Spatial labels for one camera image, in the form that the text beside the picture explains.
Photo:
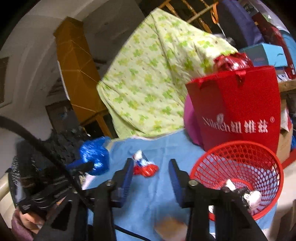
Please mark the wooden bench plank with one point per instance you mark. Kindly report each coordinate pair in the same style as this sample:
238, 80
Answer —
287, 86

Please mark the dark blue cushion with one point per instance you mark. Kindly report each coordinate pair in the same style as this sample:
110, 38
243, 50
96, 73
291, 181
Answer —
238, 24

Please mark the magenta fabric bag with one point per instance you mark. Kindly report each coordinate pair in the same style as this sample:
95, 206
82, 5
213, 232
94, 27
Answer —
191, 124

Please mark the red plastic bag trash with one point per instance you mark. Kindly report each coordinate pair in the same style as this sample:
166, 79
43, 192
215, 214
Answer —
142, 166

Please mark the red plastic mesh basket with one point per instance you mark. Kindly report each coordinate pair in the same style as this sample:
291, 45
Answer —
246, 164

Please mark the wooden bed frame rails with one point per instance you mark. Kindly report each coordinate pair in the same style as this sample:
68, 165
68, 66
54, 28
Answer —
196, 13

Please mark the green clover pattern quilt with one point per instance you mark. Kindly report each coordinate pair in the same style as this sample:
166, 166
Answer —
144, 89

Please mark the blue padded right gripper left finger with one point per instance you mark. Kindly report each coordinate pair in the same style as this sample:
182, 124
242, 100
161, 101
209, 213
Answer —
122, 179

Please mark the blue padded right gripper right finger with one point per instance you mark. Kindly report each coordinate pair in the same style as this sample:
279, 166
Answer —
183, 187

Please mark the brown cardboard box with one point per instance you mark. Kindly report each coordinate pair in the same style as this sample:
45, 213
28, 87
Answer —
284, 144

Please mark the red paper gift bag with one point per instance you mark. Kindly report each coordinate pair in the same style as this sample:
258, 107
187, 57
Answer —
241, 105

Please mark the brown wooden cabinet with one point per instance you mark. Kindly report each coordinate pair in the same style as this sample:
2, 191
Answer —
79, 74

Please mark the light blue cardboard box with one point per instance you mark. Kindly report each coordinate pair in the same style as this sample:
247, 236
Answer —
265, 54

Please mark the blue shiny plastic bag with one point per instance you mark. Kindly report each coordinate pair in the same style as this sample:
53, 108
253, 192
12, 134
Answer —
94, 157

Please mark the dark red gift box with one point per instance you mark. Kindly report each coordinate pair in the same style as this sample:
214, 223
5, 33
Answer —
272, 35

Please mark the light blue cloth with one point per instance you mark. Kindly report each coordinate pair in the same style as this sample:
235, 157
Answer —
152, 199

